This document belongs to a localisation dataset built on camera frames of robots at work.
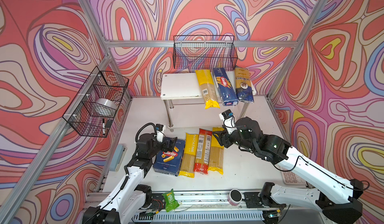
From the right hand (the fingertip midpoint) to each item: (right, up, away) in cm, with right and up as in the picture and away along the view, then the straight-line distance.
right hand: (219, 133), depth 68 cm
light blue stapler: (-55, -16, +15) cm, 59 cm away
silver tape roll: (-55, +12, +2) cm, 56 cm away
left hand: (-25, -3, +15) cm, 29 cm away
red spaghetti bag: (-7, -16, +18) cm, 25 cm away
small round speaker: (+8, -31, +3) cm, 32 cm away
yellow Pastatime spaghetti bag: (-15, -18, +16) cm, 29 cm away
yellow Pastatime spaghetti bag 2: (+2, -15, +20) cm, 25 cm away
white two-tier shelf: (-17, +24, +10) cm, 31 cm away
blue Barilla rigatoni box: (-25, -18, +11) cm, 32 cm away
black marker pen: (-56, +2, +4) cm, 56 cm away
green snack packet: (-23, -35, +4) cm, 43 cm away
